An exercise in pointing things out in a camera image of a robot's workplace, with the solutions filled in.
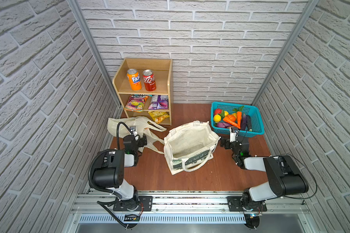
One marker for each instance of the pink green candy bag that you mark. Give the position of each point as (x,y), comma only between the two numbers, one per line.
(136,103)

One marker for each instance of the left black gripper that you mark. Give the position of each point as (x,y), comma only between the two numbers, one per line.
(140,140)

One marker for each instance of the yellow chip bag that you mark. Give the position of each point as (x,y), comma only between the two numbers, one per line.
(158,116)

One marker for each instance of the aluminium rail frame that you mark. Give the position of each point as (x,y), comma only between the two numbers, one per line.
(202,207)

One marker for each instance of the thin cream plastic bag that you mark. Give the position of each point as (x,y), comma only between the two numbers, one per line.
(143,128)

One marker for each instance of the canvas tote bag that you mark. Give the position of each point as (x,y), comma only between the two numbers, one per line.
(190,146)

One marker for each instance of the purple candy bag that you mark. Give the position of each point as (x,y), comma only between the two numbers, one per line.
(159,102)

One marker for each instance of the orange Fanta can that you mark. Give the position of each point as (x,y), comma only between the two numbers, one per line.
(134,79)

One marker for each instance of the wooden shelf unit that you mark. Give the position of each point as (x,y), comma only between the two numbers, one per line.
(163,74)

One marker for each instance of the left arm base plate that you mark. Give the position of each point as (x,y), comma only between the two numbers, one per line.
(140,203)

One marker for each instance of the purple toy eggplant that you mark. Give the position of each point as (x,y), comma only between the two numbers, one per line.
(244,122)

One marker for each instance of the red toy tomato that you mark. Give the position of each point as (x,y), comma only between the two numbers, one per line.
(217,111)

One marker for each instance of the teal plastic basket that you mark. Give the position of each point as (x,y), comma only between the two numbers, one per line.
(256,122)

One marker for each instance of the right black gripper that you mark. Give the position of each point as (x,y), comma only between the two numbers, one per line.
(229,143)

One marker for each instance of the orange toy carrot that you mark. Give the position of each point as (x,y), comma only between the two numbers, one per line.
(238,119)

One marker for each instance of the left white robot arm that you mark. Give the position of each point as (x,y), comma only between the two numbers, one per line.
(106,171)

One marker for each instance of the red cola can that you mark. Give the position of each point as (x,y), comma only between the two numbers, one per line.
(149,80)

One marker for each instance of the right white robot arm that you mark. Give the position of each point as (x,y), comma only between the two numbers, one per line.
(283,176)

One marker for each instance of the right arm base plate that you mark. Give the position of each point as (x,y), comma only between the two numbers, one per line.
(240,204)

